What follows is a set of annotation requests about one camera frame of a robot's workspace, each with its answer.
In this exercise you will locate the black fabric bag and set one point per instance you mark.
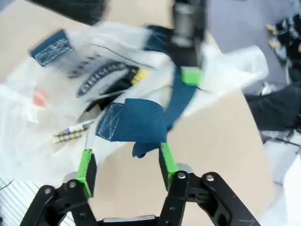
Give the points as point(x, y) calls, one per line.
point(277, 106)

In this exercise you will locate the yellow black utility knife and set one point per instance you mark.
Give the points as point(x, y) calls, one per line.
point(137, 76)

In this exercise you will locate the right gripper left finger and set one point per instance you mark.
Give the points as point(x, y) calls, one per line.
point(87, 169)

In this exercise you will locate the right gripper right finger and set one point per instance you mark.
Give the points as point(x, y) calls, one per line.
point(169, 164)

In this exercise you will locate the white lined flat object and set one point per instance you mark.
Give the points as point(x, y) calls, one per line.
point(18, 200)

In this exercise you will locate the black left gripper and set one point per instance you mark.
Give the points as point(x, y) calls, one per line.
point(188, 18)

